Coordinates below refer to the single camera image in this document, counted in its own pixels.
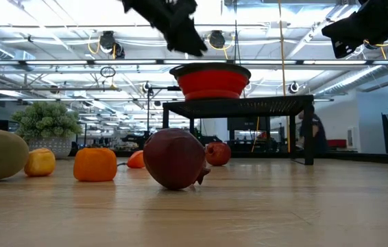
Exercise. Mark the black display screen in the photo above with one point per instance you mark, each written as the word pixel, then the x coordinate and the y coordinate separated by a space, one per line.
pixel 247 123

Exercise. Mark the bright red pomegranate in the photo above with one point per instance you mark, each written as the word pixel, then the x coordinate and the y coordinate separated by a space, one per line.
pixel 218 153

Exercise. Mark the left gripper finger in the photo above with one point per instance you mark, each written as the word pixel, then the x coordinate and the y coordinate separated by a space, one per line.
pixel 187 41

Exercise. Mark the red collapsible colander bowl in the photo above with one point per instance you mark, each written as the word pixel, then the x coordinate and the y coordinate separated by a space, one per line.
pixel 211 84

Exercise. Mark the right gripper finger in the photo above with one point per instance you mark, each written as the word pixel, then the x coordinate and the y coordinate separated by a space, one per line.
pixel 350 36
pixel 351 25

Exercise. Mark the small orange-yellow toy fruit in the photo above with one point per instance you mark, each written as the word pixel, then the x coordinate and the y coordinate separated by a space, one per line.
pixel 136 160
pixel 39 163

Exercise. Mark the black perforated metal shelf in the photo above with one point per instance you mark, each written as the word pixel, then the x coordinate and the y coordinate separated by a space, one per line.
pixel 238 105

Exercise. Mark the potted green succulent plant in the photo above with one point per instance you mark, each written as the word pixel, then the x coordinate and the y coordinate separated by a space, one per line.
pixel 46 120

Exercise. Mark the black aluminium table frame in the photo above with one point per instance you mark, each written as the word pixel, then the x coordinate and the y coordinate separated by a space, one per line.
pixel 369 158

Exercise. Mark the dark red pomegranate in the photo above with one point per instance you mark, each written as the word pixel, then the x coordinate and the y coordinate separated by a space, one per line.
pixel 173 158

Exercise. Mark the orange mandarin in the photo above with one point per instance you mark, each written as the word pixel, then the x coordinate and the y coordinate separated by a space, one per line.
pixel 94 164

